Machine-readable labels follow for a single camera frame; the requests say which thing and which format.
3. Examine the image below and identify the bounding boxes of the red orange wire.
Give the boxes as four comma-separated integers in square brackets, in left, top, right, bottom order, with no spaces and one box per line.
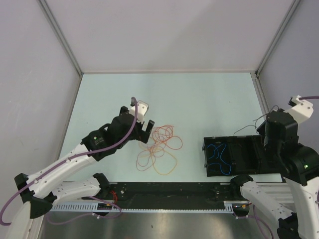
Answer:
[143,124,184,157]

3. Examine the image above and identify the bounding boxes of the dark brown wire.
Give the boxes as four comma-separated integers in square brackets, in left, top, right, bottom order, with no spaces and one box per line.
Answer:
[233,105,280,137]

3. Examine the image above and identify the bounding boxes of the black compartment tray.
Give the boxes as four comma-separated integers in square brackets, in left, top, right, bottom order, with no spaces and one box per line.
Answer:
[202,135,276,177]

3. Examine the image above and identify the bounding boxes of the blue wire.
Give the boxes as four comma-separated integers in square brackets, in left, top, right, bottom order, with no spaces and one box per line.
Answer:
[207,142,232,176]

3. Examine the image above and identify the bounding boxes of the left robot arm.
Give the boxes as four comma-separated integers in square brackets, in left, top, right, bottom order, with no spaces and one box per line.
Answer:
[14,101,155,219]

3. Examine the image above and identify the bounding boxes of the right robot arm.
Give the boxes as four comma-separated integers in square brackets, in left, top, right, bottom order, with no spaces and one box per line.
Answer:
[230,111,319,239]

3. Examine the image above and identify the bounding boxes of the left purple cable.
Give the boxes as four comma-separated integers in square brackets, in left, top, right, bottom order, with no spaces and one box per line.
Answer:
[0,96,138,226]

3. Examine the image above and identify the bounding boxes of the purple cable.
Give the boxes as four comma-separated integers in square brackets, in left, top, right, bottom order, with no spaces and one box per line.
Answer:
[246,95,319,237]
[0,96,138,226]

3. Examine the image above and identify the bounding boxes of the white wire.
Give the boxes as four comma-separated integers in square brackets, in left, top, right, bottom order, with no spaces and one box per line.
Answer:
[147,129,167,157]

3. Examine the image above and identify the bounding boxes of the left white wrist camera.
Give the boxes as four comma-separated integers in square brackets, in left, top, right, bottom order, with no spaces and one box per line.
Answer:
[129,99,149,124]

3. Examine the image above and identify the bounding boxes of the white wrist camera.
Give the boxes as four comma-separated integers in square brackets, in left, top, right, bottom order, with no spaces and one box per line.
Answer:
[129,99,149,124]
[285,95,314,124]

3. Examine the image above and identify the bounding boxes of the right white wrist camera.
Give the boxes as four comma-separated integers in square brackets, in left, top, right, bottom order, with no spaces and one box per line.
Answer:
[285,95,314,124]

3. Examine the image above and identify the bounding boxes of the yellow orange wire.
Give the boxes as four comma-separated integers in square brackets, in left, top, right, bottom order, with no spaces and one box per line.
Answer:
[136,134,178,176]

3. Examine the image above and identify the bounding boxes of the aluminium frame rail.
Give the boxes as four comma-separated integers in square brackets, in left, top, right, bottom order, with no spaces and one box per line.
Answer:
[257,182,294,204]

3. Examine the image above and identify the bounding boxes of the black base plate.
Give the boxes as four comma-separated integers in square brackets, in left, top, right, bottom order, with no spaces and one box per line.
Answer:
[96,182,245,210]

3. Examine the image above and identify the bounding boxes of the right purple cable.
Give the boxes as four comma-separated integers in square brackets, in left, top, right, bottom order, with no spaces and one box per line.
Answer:
[246,95,319,237]

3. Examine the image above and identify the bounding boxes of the slotted cable duct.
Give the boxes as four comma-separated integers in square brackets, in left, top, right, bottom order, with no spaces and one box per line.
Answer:
[51,202,234,214]

